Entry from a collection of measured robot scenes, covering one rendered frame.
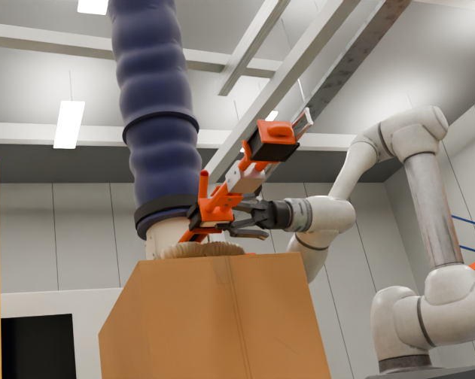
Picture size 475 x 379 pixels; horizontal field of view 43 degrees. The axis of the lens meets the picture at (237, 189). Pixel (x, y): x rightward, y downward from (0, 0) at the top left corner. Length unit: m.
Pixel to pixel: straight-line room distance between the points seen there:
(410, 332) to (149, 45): 1.18
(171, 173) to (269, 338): 0.58
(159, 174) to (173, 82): 0.31
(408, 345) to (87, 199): 10.46
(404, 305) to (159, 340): 0.87
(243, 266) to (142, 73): 0.76
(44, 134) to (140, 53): 8.29
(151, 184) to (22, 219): 10.08
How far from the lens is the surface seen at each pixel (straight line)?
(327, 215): 1.59
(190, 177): 1.71
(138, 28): 1.98
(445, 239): 1.91
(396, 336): 1.89
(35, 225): 11.68
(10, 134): 10.13
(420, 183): 1.97
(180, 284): 1.33
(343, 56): 7.03
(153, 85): 1.84
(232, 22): 8.67
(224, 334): 1.33
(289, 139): 1.18
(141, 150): 1.77
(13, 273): 11.33
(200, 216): 1.44
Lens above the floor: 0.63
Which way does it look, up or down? 25 degrees up
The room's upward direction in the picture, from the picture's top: 11 degrees counter-clockwise
